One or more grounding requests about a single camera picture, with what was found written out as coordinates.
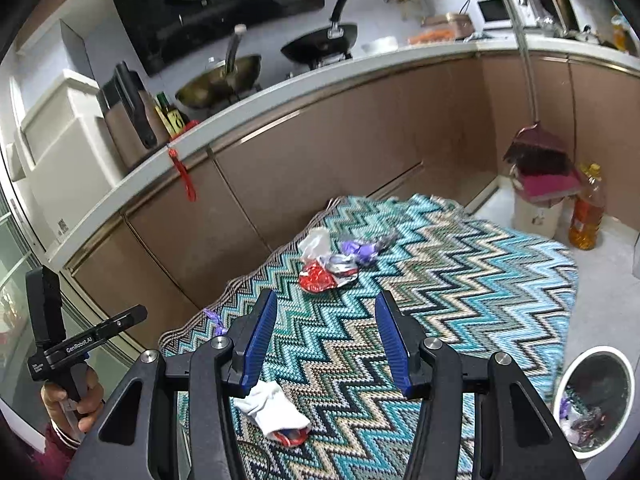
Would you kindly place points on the white microwave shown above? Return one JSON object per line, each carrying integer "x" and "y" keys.
{"x": 492, "y": 12}

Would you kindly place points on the dark red snack packet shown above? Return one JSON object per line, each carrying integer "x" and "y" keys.
{"x": 586, "y": 424}

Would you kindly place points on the kitchen counter with brown cabinets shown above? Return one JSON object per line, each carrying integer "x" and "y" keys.
{"x": 300, "y": 160}

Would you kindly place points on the cooking oil bottle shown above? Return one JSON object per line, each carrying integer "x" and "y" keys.
{"x": 586, "y": 215}

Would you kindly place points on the dark red dustpan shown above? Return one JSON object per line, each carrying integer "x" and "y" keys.
{"x": 550, "y": 185}

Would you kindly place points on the white plastic scrap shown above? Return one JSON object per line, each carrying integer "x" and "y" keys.
{"x": 316, "y": 242}

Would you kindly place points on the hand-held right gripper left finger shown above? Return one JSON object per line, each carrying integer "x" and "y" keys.
{"x": 260, "y": 345}

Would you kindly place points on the purple candy wrapper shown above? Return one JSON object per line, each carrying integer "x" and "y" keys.
{"x": 360, "y": 251}
{"x": 566, "y": 407}
{"x": 215, "y": 321}

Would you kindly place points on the brown knife block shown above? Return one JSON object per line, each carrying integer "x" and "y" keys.
{"x": 122, "y": 130}

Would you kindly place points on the white bowl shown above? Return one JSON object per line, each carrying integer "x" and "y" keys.
{"x": 379, "y": 45}

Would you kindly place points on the brass wok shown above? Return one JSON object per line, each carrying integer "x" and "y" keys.
{"x": 215, "y": 85}

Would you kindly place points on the dark green bottle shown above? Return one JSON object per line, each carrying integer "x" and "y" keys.
{"x": 172, "y": 117}

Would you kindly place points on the red tassel ornament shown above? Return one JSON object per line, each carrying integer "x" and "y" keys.
{"x": 186, "y": 180}

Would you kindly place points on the person's left forearm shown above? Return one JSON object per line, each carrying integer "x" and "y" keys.
{"x": 52, "y": 455}

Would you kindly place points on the maroon broom and dustpan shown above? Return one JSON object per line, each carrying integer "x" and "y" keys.
{"x": 537, "y": 152}

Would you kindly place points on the steel pot with lid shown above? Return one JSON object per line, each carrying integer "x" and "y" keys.
{"x": 587, "y": 35}

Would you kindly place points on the beige rice cooker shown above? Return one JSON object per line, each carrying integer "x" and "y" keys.
{"x": 447, "y": 25}

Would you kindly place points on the white round trash bin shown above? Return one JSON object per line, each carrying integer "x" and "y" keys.
{"x": 570, "y": 375}

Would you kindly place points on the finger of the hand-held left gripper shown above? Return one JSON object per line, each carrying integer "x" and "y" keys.
{"x": 122, "y": 322}

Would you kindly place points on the person's left hand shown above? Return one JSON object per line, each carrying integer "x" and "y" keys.
{"x": 87, "y": 410}

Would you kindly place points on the red blue wrapper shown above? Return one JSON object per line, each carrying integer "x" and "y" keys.
{"x": 292, "y": 437}

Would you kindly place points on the zigzag knit blanket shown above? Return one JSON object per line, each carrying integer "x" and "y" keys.
{"x": 450, "y": 270}

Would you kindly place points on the tray of orange food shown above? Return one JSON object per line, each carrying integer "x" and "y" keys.
{"x": 430, "y": 36}

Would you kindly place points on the small yellow bottle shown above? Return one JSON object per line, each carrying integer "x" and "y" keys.
{"x": 620, "y": 35}

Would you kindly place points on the grey foil wrapper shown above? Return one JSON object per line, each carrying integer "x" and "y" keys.
{"x": 386, "y": 241}

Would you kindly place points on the silver foil wrapper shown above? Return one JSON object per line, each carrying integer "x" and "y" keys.
{"x": 344, "y": 271}

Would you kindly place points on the red foil wrapper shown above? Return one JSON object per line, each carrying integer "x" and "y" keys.
{"x": 316, "y": 276}

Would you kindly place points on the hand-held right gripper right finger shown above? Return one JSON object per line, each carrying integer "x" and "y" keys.
{"x": 395, "y": 347}

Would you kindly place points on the black frying pan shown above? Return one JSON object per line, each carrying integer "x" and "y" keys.
{"x": 320, "y": 42}

